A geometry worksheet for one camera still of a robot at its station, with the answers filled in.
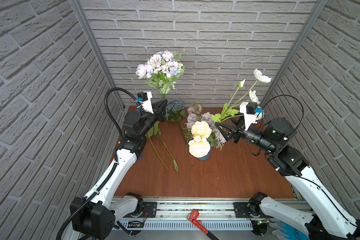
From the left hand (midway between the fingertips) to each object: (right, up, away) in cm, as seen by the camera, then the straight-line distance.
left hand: (167, 99), depth 65 cm
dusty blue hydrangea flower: (+1, -3, +43) cm, 43 cm away
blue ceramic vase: (+21, -33, +27) cm, 47 cm away
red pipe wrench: (+12, -57, +6) cm, 58 cm away
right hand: (+22, -9, -10) cm, 26 cm away
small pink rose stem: (+17, 0, +49) cm, 52 cm away
